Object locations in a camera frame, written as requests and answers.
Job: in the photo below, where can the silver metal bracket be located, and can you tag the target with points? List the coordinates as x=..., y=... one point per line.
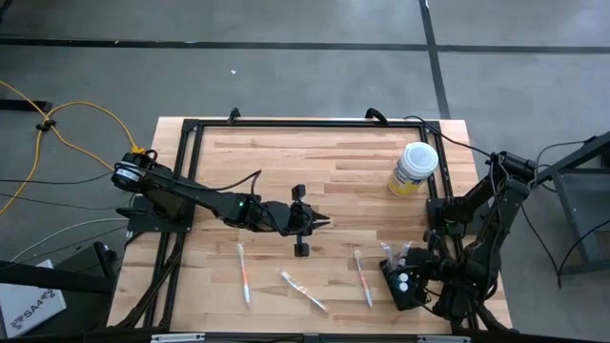
x=176, y=338
x=443, y=339

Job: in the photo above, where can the white printed box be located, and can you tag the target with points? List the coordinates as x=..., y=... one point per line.
x=28, y=305

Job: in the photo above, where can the black curved clamp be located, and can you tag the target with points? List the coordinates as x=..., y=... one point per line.
x=376, y=114

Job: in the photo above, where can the yellow Lysol wipes canister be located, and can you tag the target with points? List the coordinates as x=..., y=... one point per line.
x=419, y=159

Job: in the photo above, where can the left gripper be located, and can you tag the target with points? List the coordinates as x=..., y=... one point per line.
x=301, y=224

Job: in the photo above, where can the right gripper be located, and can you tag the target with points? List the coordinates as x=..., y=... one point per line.
x=441, y=271

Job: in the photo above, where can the blue mouthwash bottle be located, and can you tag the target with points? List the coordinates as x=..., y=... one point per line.
x=403, y=287
x=403, y=276

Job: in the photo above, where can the black aluminium table frame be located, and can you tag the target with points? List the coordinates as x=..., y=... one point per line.
x=310, y=123

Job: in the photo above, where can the black floor equipment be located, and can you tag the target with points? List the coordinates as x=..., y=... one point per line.
x=90, y=259

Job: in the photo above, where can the small black clamp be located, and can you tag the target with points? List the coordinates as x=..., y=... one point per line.
x=233, y=115

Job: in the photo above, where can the black mesh basket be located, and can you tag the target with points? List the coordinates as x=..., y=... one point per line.
x=388, y=295

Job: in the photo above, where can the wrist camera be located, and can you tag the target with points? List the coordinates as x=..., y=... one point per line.
x=455, y=276
x=274, y=216

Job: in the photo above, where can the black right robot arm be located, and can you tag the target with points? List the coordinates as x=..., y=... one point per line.
x=505, y=209

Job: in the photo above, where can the grey metal stand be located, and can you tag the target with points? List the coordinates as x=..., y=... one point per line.
x=583, y=151

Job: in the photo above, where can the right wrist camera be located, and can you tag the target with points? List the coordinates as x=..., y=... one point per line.
x=455, y=276

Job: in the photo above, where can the black floor bar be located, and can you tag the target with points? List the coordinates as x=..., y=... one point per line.
x=24, y=106

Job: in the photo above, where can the orange toothbrush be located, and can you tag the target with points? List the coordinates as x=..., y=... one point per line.
x=302, y=289
x=363, y=278
x=244, y=278

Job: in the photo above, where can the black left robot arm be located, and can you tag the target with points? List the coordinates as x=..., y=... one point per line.
x=190, y=193

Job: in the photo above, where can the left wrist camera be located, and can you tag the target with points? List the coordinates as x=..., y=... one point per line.
x=274, y=216

